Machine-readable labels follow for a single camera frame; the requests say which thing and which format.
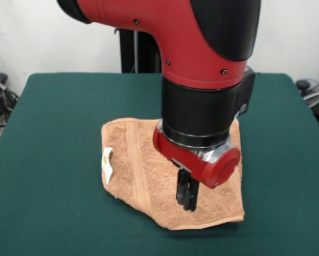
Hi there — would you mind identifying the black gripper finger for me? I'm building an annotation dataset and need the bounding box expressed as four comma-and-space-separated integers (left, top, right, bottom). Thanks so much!
184, 178, 200, 212
175, 167, 191, 208

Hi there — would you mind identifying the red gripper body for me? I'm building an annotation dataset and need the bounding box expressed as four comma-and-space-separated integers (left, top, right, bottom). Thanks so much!
152, 124, 241, 189

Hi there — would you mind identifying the tan terry towel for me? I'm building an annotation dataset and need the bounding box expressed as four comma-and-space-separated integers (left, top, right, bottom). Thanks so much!
100, 117, 246, 231

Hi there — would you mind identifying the dark green tablecloth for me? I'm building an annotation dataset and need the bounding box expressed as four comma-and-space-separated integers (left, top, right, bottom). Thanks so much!
0, 72, 319, 256

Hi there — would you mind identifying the small black round device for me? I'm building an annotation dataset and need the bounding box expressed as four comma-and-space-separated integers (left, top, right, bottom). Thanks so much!
296, 79, 310, 93

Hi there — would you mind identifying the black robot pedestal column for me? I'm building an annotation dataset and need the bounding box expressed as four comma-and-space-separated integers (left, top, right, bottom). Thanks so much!
113, 28, 164, 73

